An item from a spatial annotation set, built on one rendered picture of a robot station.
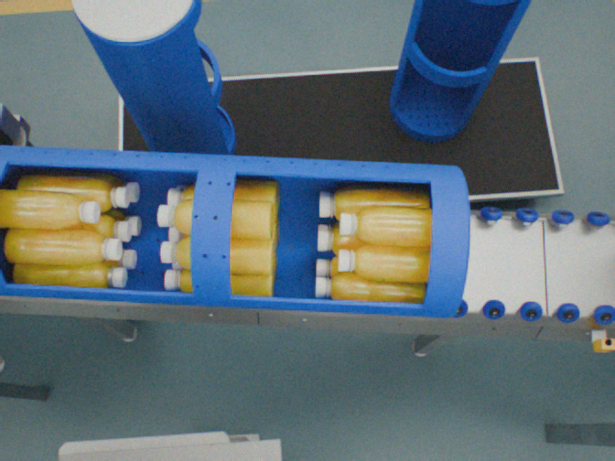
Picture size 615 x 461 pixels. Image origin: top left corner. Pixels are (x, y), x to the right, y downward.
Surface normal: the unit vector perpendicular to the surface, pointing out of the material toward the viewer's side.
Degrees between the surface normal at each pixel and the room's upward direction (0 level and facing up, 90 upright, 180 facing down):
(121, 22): 0
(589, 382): 0
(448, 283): 45
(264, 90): 0
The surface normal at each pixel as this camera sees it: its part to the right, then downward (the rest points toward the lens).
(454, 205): 0.01, -0.44
